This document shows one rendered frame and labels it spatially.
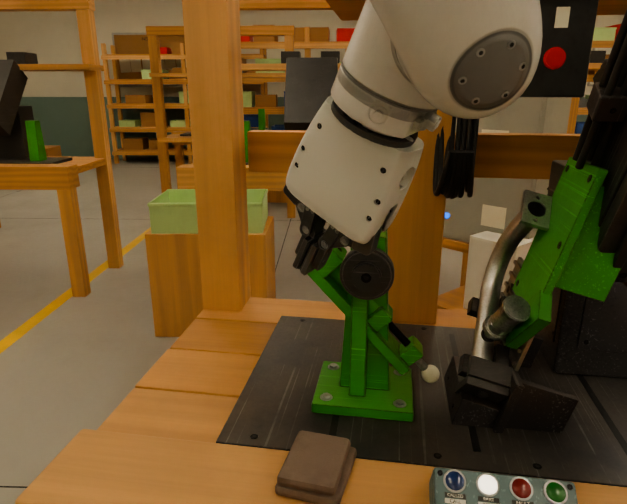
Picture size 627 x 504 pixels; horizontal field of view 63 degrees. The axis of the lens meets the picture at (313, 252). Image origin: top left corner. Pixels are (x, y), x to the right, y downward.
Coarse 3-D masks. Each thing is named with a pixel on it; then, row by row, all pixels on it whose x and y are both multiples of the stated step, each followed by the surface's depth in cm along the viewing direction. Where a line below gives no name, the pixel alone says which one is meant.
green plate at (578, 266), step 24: (600, 168) 60; (576, 192) 65; (600, 192) 62; (552, 216) 71; (576, 216) 63; (552, 240) 68; (576, 240) 63; (528, 264) 74; (552, 264) 66; (576, 264) 65; (600, 264) 65; (528, 288) 71; (552, 288) 66; (576, 288) 66; (600, 288) 66
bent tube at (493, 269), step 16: (528, 192) 73; (528, 208) 74; (544, 208) 72; (512, 224) 76; (528, 224) 71; (544, 224) 71; (512, 240) 78; (496, 256) 81; (496, 272) 81; (496, 288) 80; (480, 304) 80; (496, 304) 79; (480, 320) 78; (480, 336) 76; (480, 352) 75
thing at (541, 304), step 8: (536, 296) 67; (544, 296) 66; (536, 304) 66; (544, 304) 65; (536, 312) 65; (544, 312) 65; (528, 320) 67; (536, 320) 65; (544, 320) 64; (520, 328) 69; (528, 328) 67; (536, 328) 66; (512, 336) 71; (520, 336) 69; (528, 336) 68; (512, 344) 72; (520, 344) 71
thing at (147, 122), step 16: (112, 48) 980; (160, 48) 942; (176, 48) 944; (112, 64) 988; (112, 80) 952; (128, 80) 951; (144, 80) 950; (176, 80) 949; (128, 96) 972; (144, 96) 969; (112, 112) 975; (144, 112) 980; (112, 128) 979; (128, 128) 979; (144, 128) 979; (176, 128) 979; (112, 144) 992; (128, 144) 999; (144, 144) 1007; (192, 160) 1002
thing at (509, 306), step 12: (504, 300) 68; (516, 300) 68; (504, 312) 67; (516, 312) 67; (528, 312) 67; (492, 324) 71; (504, 324) 69; (516, 324) 68; (492, 336) 72; (504, 336) 72
